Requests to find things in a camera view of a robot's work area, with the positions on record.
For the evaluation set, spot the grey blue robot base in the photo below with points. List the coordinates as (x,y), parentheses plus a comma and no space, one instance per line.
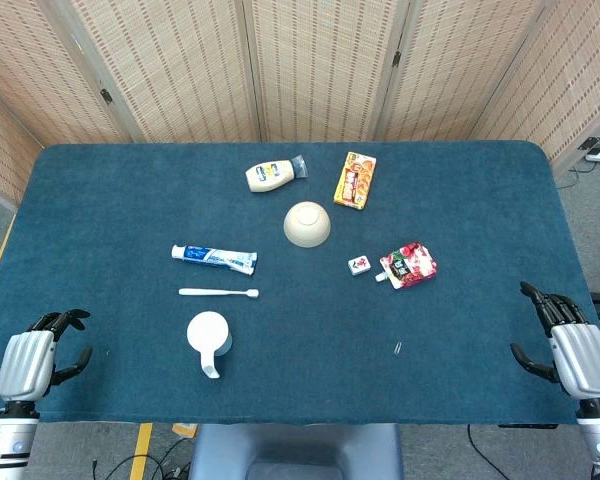
(295,450)

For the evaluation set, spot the black power plug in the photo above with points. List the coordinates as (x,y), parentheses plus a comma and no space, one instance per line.
(591,143)

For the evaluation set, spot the blue tablecloth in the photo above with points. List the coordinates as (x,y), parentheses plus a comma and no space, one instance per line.
(130,200)

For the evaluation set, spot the orange floor sticker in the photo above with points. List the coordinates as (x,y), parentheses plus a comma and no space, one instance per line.
(185,430)

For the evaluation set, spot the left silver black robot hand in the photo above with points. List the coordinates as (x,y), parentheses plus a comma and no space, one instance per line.
(25,365)

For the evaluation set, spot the white mahjong tile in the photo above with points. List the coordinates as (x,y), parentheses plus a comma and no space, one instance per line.
(359,265)

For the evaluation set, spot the woven bamboo folding screen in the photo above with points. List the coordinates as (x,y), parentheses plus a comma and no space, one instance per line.
(330,75)

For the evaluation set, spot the cream mayonnaise squeeze bottle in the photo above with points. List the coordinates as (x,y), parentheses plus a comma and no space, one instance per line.
(270,175)

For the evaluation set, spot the blue white toothpaste tube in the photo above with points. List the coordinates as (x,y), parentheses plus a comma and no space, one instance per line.
(215,257)

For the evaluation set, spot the red juice spout pouch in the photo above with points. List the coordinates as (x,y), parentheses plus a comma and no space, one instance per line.
(410,267)

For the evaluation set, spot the dark metal screen hinge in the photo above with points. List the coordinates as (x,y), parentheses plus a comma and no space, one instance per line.
(397,58)
(106,96)

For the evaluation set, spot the yellow curry box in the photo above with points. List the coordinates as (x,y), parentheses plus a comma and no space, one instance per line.
(355,180)

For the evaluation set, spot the beige upturned bowl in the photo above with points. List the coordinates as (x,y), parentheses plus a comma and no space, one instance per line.
(307,225)

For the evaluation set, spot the white toothbrush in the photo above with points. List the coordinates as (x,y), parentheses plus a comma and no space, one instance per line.
(215,292)

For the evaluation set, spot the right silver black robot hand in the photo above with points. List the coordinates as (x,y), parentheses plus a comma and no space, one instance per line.
(585,360)

